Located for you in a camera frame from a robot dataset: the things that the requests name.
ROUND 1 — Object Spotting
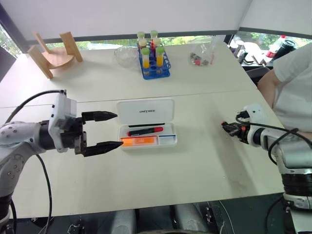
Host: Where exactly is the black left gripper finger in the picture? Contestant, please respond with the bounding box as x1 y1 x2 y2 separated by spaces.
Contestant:
81 111 118 122
82 140 123 158

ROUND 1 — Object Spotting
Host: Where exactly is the orange eraser box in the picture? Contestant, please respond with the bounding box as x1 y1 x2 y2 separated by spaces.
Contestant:
120 136 159 148

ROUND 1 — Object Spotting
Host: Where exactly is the person in white shirt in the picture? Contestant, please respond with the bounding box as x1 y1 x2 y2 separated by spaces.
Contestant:
272 42 312 134

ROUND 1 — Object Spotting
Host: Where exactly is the clear plastic bag with parts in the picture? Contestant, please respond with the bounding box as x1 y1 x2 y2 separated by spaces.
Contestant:
187 36 218 67

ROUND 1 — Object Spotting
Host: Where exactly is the wooden stand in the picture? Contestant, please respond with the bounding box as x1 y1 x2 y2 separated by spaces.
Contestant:
27 31 84 79

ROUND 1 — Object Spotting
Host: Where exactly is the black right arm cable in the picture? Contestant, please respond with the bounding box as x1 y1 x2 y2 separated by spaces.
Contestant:
235 111 312 167

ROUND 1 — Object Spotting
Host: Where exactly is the green capped orange liquid tube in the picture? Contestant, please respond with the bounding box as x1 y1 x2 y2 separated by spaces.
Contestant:
155 46 165 67
141 47 151 69

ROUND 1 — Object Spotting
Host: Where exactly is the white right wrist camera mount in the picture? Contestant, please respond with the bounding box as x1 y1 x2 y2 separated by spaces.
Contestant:
240 102 269 128

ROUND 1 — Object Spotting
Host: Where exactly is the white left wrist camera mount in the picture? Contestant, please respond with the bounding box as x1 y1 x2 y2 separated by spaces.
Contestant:
48 94 78 154

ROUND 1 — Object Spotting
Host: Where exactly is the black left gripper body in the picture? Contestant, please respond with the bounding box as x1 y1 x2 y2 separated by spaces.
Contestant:
59 116 88 156

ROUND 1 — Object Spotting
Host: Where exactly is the thin black marker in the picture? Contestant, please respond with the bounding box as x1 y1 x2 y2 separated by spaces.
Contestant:
128 123 165 128

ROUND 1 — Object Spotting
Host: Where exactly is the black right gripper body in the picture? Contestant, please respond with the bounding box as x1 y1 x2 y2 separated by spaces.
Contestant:
229 122 250 145

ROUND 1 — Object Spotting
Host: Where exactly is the black cup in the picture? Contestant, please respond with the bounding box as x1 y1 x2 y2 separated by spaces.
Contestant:
274 39 297 60

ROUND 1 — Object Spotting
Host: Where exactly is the red marker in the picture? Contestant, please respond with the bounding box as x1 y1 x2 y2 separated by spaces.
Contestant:
127 126 165 137

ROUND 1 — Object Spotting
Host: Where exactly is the red labelled plastic bottle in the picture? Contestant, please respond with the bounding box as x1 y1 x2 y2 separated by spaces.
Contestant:
266 35 286 59

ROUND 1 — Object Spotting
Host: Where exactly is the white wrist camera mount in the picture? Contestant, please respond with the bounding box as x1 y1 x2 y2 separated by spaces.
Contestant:
240 102 269 128
48 94 78 154

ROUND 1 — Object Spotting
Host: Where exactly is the clear glass bowl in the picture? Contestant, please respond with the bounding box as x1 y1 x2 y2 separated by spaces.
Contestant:
114 45 140 69

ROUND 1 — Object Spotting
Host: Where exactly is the grey rounded shape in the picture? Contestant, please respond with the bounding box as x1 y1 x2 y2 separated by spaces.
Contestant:
174 203 204 231
112 209 137 234

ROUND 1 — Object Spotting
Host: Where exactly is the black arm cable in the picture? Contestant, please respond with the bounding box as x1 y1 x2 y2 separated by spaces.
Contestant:
235 111 312 167
4 89 67 234

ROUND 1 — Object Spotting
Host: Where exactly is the blue test tube rack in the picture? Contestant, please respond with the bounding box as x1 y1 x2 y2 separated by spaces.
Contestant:
138 45 172 80

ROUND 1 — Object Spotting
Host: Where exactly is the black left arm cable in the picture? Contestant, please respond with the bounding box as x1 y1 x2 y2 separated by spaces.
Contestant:
4 89 67 234

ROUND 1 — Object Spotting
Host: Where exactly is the white plastic pencil case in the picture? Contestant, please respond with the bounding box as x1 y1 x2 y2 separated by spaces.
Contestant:
116 97 178 152

